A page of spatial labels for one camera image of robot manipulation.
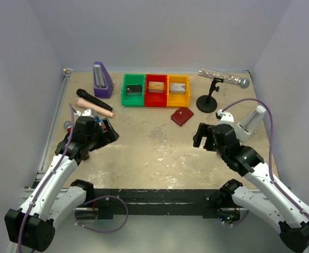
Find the red leather card holder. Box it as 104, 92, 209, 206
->
171, 108, 194, 127

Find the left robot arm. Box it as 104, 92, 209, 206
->
4, 116, 119, 252

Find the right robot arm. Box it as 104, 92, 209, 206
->
193, 123, 309, 252

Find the black card stack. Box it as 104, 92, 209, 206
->
126, 85, 143, 96

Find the silver card stack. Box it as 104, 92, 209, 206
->
170, 82, 186, 94

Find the gold card stack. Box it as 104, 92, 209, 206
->
148, 81, 165, 93

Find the blue toy brick block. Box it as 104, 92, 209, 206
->
94, 115, 107, 132

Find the red glitter microphone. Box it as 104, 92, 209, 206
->
63, 121, 74, 133

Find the white metronome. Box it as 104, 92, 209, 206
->
234, 105, 266, 142

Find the black microphone stand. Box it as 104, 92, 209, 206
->
196, 78, 224, 113

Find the pink microphone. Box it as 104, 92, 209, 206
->
76, 98, 114, 118

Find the black microphone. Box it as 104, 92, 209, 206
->
76, 89, 113, 112

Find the yellow plastic bin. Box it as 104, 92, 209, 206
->
166, 74, 191, 108

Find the purple metronome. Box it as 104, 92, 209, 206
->
93, 62, 114, 99

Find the red plastic bin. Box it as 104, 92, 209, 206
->
144, 74, 167, 107

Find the green plastic bin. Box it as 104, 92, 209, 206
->
121, 73, 146, 107

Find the silver glitter microphone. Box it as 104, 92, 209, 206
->
198, 67, 250, 89

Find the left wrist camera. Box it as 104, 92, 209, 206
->
75, 108, 97, 118

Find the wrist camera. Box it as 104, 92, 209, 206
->
215, 110, 234, 127
75, 108, 97, 118

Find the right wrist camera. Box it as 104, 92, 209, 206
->
215, 110, 234, 127

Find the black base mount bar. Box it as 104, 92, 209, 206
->
64, 188, 250, 219

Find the aluminium frame rail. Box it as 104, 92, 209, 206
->
22, 69, 73, 209

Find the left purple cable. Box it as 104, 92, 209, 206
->
16, 103, 129, 253

